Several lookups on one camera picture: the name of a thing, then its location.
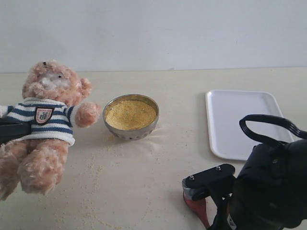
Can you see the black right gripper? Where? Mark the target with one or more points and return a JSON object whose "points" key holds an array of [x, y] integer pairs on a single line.
{"points": [[270, 192]]}

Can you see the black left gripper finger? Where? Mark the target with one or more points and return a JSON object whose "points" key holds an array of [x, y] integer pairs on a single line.
{"points": [[10, 130]]}

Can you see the dark red wooden spoon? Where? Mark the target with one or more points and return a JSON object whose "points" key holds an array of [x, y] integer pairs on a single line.
{"points": [[198, 207]]}

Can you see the brown teddy bear striped sweater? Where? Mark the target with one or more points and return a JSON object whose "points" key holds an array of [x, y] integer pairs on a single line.
{"points": [[54, 102]]}

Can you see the white plastic tray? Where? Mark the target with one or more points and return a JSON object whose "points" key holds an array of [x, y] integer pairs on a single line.
{"points": [[225, 108]]}

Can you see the steel bowl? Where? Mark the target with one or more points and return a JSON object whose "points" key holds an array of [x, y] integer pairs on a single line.
{"points": [[137, 134]]}

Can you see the yellow millet grains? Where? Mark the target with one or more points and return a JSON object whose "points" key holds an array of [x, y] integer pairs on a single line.
{"points": [[130, 115]]}

